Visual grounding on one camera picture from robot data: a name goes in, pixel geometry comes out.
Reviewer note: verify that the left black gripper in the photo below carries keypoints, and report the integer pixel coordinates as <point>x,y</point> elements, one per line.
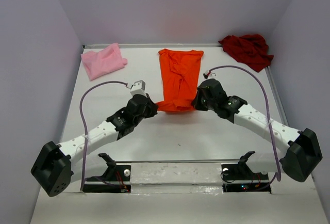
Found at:
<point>152,108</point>

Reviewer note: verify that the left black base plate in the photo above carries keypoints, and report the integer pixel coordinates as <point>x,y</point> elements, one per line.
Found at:
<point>115,179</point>

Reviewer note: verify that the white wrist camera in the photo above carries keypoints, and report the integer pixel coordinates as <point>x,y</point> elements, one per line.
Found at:
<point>209,75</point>
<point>137,87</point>

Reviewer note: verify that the dark red t shirt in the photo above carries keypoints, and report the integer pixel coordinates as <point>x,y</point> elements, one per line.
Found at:
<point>251,50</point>

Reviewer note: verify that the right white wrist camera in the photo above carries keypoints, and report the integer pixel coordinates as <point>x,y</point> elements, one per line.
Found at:
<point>209,75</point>

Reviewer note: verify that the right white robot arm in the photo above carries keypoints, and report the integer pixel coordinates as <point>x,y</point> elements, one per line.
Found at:
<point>295,152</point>

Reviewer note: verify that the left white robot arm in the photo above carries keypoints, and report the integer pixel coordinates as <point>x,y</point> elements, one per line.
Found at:
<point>53,166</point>

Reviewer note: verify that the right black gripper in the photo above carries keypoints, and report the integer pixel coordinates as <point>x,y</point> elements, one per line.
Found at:
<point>197,102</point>

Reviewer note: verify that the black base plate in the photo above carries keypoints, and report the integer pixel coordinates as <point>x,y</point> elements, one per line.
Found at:
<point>115,179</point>
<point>239,178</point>

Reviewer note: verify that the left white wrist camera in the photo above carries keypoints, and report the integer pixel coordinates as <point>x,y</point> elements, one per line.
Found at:
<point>137,87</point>

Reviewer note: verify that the orange t shirt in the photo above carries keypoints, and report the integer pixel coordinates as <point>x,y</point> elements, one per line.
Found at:
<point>180,72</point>

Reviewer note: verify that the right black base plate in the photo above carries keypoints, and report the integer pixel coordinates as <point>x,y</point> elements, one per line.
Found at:
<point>239,178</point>

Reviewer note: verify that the pink t shirt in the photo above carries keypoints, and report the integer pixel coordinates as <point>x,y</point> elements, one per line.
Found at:
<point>106,61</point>

